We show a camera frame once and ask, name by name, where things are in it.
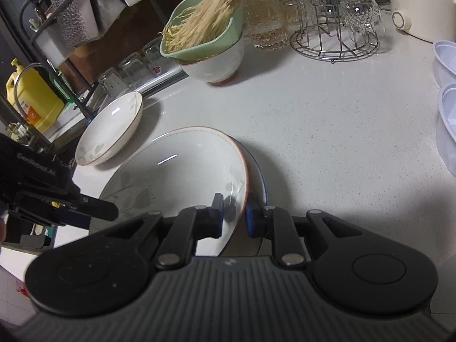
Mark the green strainer bowl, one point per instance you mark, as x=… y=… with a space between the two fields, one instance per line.
x=228 y=32

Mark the plain drinking glass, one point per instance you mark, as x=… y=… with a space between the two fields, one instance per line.
x=132 y=67
x=112 y=82
x=153 y=51

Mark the white electric cooking pot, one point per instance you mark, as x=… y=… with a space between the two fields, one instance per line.
x=427 y=0

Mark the clear plastic container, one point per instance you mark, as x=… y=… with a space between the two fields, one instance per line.
x=447 y=64
x=449 y=131

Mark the enoki mushrooms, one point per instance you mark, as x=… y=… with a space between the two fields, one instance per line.
x=203 y=17

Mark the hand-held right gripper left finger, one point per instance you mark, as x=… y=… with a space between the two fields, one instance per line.
x=218 y=215

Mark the large white leaf-print bowl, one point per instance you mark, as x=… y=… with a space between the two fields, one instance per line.
x=178 y=171

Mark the glass jar with red lid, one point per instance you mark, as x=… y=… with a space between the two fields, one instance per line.
x=267 y=25

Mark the white leaf-print shallow plate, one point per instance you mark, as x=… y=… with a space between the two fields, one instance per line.
x=114 y=124

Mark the wooden cutting board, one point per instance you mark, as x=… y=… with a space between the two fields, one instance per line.
x=142 y=17

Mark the silver dimpled metal container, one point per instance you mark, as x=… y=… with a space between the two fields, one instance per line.
x=69 y=10

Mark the blue-rimmed plate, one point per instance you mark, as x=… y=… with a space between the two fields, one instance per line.
x=258 y=185

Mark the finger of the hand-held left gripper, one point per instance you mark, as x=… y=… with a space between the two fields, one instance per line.
x=73 y=218
x=101 y=208

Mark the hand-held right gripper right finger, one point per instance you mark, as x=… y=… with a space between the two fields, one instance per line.
x=250 y=221

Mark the white bowl with brown foot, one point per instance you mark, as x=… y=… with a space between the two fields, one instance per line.
x=217 y=64

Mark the yellow detergent bottle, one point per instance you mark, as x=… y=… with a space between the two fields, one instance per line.
x=39 y=96

